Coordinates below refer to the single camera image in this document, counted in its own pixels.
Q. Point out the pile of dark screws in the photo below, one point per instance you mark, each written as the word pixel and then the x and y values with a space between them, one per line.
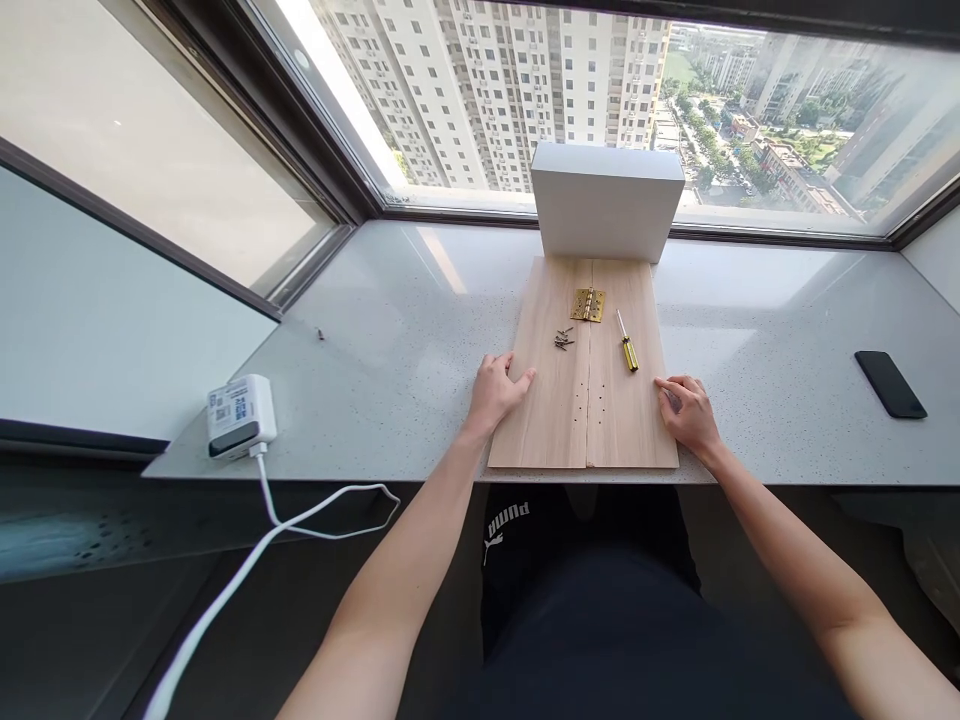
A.
pixel 562 339

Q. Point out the brass door hinge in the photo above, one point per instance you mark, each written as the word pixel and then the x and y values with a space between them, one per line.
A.
pixel 589 306

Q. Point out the person's left fingers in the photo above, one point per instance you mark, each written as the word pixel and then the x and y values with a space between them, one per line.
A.
pixel 498 361

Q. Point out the white power bank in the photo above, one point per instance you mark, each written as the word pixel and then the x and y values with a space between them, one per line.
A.
pixel 240 416

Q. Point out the side window with dark frame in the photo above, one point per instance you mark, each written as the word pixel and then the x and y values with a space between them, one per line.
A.
pixel 150 135

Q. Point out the black smartphone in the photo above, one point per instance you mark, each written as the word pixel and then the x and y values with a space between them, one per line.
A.
pixel 890 384

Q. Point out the person's left thumb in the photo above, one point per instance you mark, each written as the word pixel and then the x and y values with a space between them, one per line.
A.
pixel 524 379

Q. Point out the white cardboard box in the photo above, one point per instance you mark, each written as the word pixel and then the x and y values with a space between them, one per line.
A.
pixel 604 206

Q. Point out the large window with city view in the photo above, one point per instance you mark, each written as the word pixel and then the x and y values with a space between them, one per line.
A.
pixel 600 82

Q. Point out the person's legs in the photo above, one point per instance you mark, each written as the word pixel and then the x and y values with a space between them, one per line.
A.
pixel 525 540

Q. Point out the person's right fingers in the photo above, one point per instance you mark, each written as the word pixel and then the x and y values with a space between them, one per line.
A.
pixel 681 384

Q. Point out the person's body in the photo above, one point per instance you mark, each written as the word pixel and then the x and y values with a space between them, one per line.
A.
pixel 645 645

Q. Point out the person's right thumb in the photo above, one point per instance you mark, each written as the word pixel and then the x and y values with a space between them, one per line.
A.
pixel 669 405

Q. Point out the light wooden board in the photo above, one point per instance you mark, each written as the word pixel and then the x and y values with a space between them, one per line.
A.
pixel 626 405
pixel 551 360

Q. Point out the person's left hand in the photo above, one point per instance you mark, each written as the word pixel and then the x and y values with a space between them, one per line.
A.
pixel 495 394

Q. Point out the person's right hand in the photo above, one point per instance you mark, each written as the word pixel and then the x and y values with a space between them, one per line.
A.
pixel 694 420

